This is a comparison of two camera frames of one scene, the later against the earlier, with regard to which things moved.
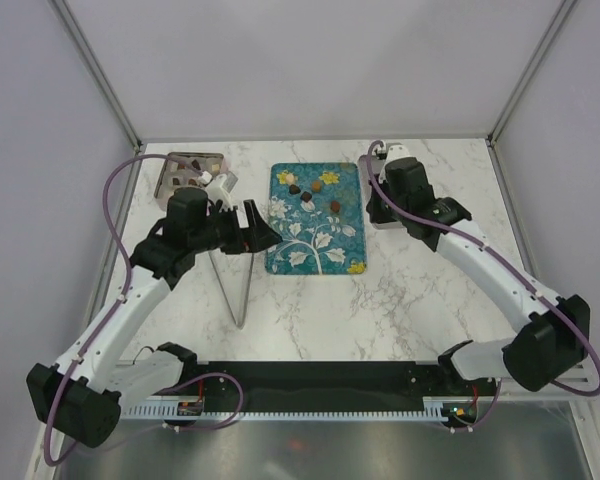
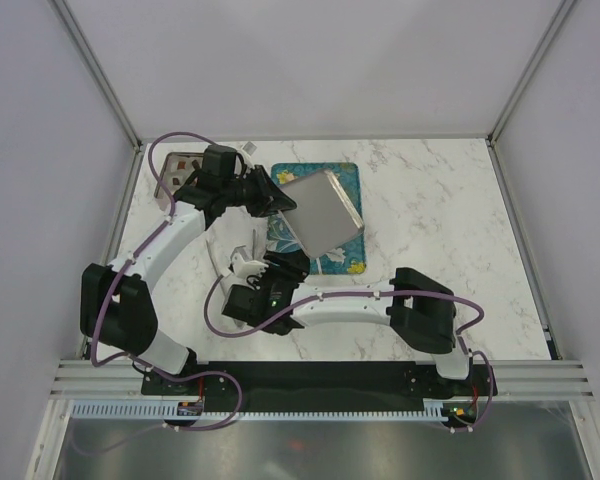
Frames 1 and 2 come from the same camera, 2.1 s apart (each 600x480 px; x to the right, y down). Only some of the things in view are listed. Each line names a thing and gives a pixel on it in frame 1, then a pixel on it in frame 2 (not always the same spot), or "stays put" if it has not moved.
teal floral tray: (318, 209) stays put
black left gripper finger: (257, 237) -> (271, 199)
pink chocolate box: (175, 177) stays put
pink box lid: (377, 167) -> (324, 216)
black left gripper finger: (255, 222) -> (267, 185)
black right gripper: (376, 214) -> (295, 268)
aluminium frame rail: (95, 70) stays put
